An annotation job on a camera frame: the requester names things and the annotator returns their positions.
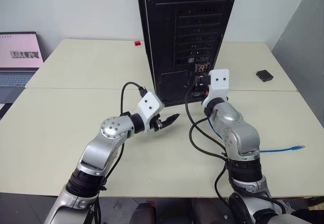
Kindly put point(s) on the dark rounded shape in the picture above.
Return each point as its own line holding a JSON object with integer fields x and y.
{"x": 144, "y": 214}
{"x": 210, "y": 212}

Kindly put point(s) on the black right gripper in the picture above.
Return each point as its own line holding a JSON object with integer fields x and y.
{"x": 207, "y": 90}

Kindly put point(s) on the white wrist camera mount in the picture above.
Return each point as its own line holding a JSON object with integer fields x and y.
{"x": 150, "y": 105}
{"x": 219, "y": 80}

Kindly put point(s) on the black computer tower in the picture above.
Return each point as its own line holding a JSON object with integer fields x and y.
{"x": 164, "y": 44}

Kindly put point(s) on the small red block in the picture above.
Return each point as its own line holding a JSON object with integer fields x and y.
{"x": 137, "y": 43}

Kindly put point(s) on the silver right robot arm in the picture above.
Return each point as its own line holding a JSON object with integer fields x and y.
{"x": 240, "y": 132}

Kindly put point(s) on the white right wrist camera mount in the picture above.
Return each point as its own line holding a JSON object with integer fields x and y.
{"x": 219, "y": 80}

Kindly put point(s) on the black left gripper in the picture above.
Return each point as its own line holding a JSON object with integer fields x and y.
{"x": 157, "y": 124}

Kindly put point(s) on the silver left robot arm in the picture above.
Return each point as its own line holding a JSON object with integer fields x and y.
{"x": 101, "y": 148}

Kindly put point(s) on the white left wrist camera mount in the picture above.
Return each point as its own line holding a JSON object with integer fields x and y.
{"x": 150, "y": 105}

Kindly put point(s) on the grey open laptop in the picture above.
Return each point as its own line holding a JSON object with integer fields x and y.
{"x": 17, "y": 56}

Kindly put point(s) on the small black adapter box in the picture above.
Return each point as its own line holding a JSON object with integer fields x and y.
{"x": 264, "y": 75}

